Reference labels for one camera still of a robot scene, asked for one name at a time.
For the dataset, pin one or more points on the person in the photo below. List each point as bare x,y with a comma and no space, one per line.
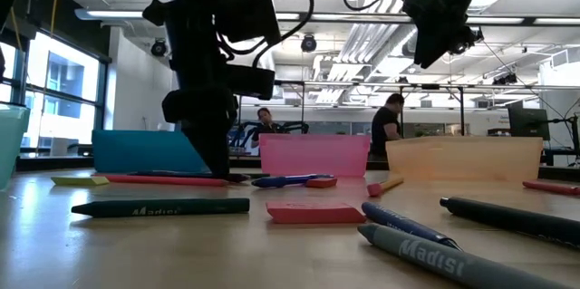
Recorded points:
265,128
385,130

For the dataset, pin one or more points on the ceiling strip light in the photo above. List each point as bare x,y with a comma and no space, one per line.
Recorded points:
113,14

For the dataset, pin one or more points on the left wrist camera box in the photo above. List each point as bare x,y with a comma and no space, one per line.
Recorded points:
254,81

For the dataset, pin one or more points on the blue crayon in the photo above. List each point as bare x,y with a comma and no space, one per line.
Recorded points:
399,222

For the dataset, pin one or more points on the mint green plastic bin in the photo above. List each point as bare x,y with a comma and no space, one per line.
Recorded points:
11,144

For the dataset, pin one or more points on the black lab rig frame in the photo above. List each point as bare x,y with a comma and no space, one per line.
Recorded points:
461,112

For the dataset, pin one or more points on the blue plastic bin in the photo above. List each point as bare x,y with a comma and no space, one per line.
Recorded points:
136,151

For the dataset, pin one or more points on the green pencil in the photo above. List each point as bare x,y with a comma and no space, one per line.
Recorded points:
154,173

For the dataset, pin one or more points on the black pen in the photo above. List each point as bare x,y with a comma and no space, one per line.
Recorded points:
507,221

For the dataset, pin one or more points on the pink translucent plastic bin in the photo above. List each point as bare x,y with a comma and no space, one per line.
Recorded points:
312,155

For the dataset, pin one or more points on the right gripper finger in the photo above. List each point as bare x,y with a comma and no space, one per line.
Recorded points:
430,46

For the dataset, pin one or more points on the orange translucent plastic bin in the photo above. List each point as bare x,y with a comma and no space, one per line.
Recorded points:
462,160

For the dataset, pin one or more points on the dark green crayon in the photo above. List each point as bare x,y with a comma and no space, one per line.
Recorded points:
158,207

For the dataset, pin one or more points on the black computer monitor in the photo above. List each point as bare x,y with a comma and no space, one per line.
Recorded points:
528,123

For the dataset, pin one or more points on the yellow eraser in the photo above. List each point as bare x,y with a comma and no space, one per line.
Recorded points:
79,180

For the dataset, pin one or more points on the large window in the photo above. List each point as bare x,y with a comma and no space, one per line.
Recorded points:
63,94

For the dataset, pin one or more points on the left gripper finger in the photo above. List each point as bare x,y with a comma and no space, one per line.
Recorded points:
215,144

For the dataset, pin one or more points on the bright blue pen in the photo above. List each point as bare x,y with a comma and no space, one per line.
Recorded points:
276,182

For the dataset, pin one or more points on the black aluminium rig frame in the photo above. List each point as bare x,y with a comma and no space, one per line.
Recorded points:
54,163

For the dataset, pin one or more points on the red pencil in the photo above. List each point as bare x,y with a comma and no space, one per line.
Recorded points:
550,187

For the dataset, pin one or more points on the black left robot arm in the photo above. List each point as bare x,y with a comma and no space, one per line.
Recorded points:
190,17

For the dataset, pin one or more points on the pink printed eraser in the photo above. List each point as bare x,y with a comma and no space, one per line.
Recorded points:
312,213

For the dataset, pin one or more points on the red eraser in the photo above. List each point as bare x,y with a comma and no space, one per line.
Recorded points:
321,183

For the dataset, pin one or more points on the round black ceiling camera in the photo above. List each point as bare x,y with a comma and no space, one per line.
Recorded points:
308,43
159,48

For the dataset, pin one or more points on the yellow pencil pink eraser cap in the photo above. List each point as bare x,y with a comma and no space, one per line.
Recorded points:
389,184

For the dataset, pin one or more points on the grey crayon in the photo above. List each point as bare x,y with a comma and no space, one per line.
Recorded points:
430,257

